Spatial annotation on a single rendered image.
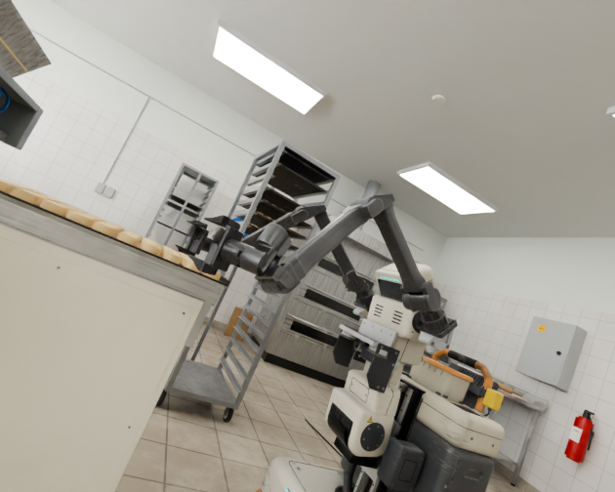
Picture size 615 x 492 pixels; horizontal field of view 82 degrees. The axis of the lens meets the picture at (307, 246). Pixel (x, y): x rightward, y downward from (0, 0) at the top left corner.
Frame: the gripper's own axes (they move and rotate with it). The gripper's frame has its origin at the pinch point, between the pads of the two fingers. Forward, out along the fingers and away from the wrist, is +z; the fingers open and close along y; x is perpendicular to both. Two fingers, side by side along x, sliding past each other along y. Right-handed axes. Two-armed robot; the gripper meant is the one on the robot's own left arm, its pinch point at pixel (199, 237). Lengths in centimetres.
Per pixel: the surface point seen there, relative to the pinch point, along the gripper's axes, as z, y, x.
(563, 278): -180, -138, 440
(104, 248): 19.0, 11.5, -6.9
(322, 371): 49, 90, 406
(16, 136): 82, -8, -3
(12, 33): 65, -30, -24
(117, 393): 5.8, 43.6, 4.3
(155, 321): 5.2, 24.0, 4.9
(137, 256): 13.8, 10.4, -1.8
